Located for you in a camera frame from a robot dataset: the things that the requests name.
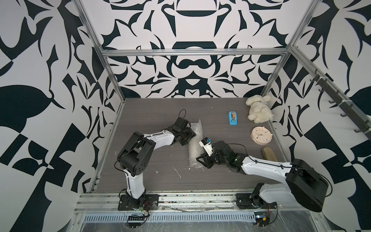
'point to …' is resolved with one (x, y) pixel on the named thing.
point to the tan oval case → (268, 154)
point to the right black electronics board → (261, 219)
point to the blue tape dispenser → (233, 118)
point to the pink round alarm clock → (261, 136)
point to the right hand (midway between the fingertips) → (197, 156)
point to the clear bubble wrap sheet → (196, 148)
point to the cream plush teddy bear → (260, 111)
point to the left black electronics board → (136, 219)
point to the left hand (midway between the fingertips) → (194, 133)
